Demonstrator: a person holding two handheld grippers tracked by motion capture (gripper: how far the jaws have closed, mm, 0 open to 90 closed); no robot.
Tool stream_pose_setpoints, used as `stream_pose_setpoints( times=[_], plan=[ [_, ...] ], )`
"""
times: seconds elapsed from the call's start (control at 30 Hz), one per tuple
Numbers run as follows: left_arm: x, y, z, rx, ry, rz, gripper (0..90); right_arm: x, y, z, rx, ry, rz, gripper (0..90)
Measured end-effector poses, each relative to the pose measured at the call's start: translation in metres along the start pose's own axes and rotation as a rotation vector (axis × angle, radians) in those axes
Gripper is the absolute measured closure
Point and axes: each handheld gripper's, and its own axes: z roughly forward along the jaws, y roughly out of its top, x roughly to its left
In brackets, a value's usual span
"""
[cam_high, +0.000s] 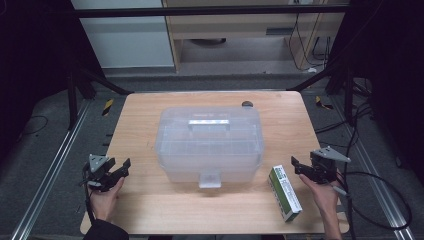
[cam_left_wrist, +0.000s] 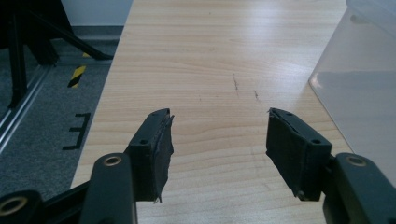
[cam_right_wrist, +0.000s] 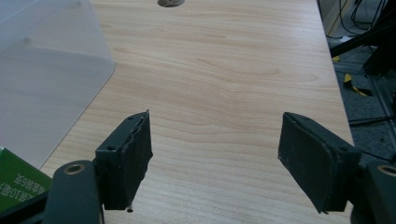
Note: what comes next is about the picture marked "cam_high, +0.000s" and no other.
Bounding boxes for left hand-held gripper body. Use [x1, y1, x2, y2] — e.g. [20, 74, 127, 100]
[83, 153, 116, 193]

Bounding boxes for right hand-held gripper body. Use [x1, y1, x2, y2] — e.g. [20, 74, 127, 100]
[310, 146, 352, 185]

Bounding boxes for green and white carton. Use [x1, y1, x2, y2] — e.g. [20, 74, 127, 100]
[267, 164, 303, 223]

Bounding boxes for clear plastic storage box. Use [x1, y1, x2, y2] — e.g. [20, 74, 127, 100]
[154, 105, 265, 189]

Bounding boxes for person's left hand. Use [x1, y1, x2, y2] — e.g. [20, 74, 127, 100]
[89, 178, 125, 223]

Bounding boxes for person's right hand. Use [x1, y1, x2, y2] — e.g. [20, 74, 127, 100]
[298, 173, 344, 216]

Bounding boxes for yellow and black tape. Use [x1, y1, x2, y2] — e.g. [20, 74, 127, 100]
[314, 95, 334, 111]
[101, 98, 115, 117]

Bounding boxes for black metal stand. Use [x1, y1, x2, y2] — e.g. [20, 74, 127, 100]
[286, 56, 356, 127]
[65, 63, 134, 131]

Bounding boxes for dark curtain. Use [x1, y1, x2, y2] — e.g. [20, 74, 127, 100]
[328, 0, 424, 186]
[0, 0, 103, 164]

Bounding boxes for white cabinet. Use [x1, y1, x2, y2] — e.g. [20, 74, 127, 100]
[70, 0, 175, 70]

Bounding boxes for light wooden desk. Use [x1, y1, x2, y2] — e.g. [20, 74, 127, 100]
[162, 0, 351, 73]

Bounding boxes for black horizontal bar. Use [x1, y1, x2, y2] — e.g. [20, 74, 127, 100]
[71, 4, 350, 19]

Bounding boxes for left hand-held gripper cable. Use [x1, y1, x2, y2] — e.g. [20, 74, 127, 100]
[80, 163, 98, 225]

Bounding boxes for hand-held gripper cable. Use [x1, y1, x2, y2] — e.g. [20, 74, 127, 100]
[331, 184, 358, 240]
[80, 163, 98, 225]

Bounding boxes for right hand-held gripper cable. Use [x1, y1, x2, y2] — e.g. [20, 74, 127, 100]
[331, 184, 358, 240]

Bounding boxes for aluminium floor rail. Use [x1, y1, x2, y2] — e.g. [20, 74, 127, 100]
[9, 99, 93, 240]
[329, 96, 416, 240]

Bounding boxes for black cable bundle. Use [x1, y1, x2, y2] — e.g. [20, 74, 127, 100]
[314, 78, 375, 135]

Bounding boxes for black looped floor cable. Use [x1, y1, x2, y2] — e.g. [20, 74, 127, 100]
[343, 171, 413, 232]

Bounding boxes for thin black floor cable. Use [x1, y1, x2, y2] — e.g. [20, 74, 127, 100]
[19, 114, 50, 136]

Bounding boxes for black hanging desk cables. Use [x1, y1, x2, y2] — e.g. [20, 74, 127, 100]
[288, 13, 332, 73]

